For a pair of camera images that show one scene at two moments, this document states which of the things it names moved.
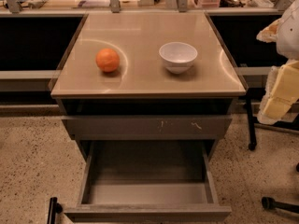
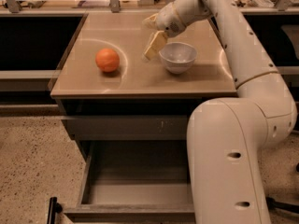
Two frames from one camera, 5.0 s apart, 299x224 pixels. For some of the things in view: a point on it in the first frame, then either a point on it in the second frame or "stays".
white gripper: [290, 36] → [167, 21]
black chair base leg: [269, 203] stays
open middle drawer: [146, 181] stays
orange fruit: [107, 60] stays
